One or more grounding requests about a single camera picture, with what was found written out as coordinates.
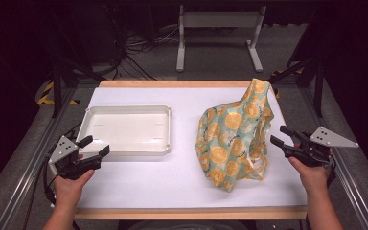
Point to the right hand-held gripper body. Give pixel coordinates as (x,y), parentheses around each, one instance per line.
(329,138)

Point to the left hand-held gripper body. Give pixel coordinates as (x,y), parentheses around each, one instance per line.
(64,150)

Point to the white plastic tray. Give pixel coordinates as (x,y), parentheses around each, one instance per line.
(127,129)

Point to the orange print cloth bag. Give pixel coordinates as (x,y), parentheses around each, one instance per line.
(233,137)

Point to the person's left hand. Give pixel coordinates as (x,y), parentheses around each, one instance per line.
(67,191)

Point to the person's right hand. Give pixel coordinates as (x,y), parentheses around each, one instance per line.
(314,177)

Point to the black tripod stand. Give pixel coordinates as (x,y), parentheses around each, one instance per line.
(57,83)
(317,83)

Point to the yellow black hazard tape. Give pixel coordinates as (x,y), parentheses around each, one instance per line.
(46,96)

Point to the white metal stand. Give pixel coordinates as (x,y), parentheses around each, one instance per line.
(220,19)

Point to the aluminium frame rail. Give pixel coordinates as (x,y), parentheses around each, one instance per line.
(351,179)
(25,172)

